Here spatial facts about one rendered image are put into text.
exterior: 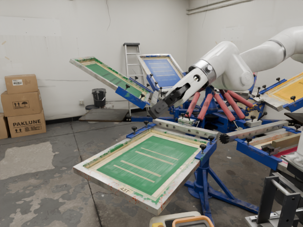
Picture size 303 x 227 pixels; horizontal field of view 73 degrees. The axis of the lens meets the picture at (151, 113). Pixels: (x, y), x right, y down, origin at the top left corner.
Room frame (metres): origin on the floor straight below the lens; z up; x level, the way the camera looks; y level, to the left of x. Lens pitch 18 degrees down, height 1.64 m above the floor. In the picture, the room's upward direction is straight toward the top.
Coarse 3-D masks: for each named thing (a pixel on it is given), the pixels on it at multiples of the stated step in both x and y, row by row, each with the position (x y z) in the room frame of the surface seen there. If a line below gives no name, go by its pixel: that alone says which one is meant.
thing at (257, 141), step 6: (276, 132) 1.53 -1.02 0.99; (282, 132) 1.53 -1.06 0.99; (288, 132) 1.54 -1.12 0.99; (258, 138) 1.42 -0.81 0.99; (264, 138) 1.42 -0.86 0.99; (270, 138) 1.44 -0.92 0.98; (276, 138) 1.47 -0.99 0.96; (252, 144) 1.36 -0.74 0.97; (258, 144) 1.38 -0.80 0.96; (282, 162) 1.08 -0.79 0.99; (282, 168) 1.04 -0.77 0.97; (288, 174) 1.01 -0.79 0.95
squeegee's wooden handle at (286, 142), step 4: (288, 136) 1.29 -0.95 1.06; (292, 136) 1.29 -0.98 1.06; (296, 136) 1.30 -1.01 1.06; (276, 140) 1.24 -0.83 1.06; (280, 140) 1.24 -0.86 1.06; (284, 140) 1.24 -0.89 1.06; (288, 140) 1.26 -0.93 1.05; (292, 140) 1.28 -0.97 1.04; (296, 140) 1.31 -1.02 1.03; (272, 144) 1.23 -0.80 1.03; (276, 144) 1.21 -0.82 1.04; (280, 144) 1.23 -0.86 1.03; (284, 144) 1.25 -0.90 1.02; (288, 144) 1.27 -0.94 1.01; (292, 144) 1.29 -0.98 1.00; (280, 148) 1.23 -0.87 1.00
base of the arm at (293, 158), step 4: (300, 136) 0.85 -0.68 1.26; (300, 140) 0.84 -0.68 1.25; (300, 144) 0.84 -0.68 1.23; (300, 148) 0.83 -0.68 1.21; (296, 152) 0.85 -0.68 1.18; (300, 152) 0.83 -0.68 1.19; (288, 156) 0.83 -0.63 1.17; (292, 156) 0.83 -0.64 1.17; (296, 156) 0.83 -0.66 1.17; (300, 156) 0.82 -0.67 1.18; (292, 160) 0.84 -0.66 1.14; (296, 160) 0.80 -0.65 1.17; (300, 160) 0.80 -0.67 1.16; (300, 164) 0.80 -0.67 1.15
